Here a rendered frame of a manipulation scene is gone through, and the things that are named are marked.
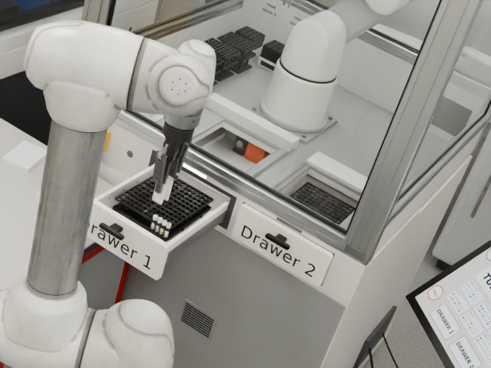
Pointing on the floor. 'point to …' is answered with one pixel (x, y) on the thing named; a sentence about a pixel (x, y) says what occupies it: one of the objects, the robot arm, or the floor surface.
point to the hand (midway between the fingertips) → (162, 189)
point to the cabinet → (270, 304)
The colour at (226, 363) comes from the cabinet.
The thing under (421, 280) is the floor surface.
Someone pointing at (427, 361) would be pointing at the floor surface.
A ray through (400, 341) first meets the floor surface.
